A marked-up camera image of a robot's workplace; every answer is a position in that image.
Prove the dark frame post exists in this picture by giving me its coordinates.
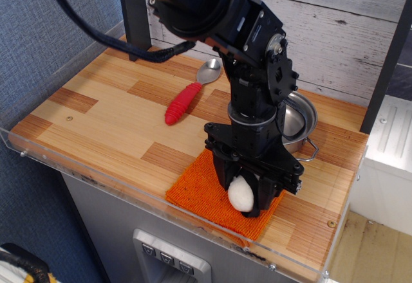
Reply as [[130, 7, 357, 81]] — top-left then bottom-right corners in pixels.
[[120, 0, 152, 51], [360, 0, 411, 134]]

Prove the orange knitted cloth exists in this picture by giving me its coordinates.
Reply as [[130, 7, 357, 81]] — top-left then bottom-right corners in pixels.
[[165, 150, 284, 241]]

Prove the white appliance at right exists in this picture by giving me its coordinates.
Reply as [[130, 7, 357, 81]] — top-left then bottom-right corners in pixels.
[[350, 95, 411, 235]]

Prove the white egg with black band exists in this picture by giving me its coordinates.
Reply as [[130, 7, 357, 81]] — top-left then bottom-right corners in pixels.
[[227, 176, 254, 212]]

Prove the grey cabinet with button panel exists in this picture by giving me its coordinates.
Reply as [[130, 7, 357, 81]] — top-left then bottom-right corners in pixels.
[[63, 175, 291, 282]]

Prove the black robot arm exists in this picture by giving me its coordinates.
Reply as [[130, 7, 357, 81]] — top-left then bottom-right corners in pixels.
[[153, 0, 304, 217]]

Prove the dark left frame post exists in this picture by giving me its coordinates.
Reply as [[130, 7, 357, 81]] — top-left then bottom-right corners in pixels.
[[120, 0, 152, 51]]

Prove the small steel pot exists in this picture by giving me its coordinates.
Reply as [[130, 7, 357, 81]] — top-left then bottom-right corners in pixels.
[[282, 91, 319, 162]]

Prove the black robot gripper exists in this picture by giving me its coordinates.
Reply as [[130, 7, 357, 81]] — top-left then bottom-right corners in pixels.
[[203, 112, 305, 218]]

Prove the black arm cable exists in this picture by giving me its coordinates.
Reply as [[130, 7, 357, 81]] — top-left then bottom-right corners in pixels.
[[41, 0, 197, 64]]

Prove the spoon with red handle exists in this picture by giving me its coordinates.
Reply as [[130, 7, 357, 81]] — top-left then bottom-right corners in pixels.
[[165, 59, 221, 125]]

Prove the black and yellow object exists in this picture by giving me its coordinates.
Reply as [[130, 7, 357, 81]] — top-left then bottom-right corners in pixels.
[[1, 243, 59, 283]]

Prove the dark right frame post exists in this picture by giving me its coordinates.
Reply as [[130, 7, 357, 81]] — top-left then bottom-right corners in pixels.
[[360, 0, 411, 134]]

